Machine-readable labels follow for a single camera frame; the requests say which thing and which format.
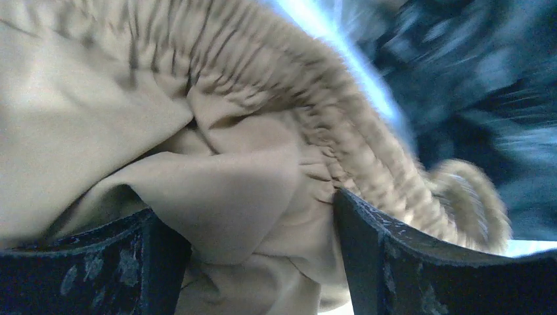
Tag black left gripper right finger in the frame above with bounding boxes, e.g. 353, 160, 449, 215
333, 190, 556, 314

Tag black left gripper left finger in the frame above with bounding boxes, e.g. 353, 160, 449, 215
1, 209, 191, 314

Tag tan khaki shorts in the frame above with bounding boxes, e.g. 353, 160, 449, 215
1, 1, 511, 314

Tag dark patterned shorts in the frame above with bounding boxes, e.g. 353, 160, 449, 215
333, 1, 556, 241

